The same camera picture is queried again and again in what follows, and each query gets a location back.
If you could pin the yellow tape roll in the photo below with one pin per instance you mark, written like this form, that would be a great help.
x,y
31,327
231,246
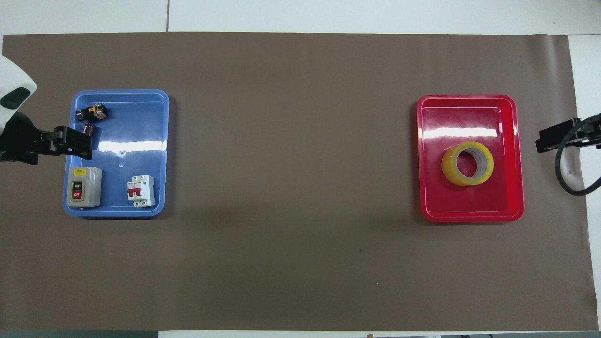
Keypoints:
x,y
451,165

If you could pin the blue plastic tray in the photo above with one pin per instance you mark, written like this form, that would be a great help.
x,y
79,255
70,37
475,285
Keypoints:
x,y
136,155

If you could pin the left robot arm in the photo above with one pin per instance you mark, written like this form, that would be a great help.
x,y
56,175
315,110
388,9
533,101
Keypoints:
x,y
14,77

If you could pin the red plastic tray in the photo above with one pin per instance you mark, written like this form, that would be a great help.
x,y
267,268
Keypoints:
x,y
469,206

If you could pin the small dark brown component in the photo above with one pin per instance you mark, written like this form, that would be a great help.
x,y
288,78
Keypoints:
x,y
88,128

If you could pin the black push-button switch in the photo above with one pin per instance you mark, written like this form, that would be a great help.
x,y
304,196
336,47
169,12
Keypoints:
x,y
92,112

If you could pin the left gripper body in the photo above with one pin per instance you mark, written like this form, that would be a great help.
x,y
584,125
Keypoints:
x,y
19,138

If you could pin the white red circuit breaker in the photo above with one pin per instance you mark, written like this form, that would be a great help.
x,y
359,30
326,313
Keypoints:
x,y
141,190

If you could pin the grey on-off switch box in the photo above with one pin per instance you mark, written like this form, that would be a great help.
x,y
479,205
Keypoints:
x,y
83,187

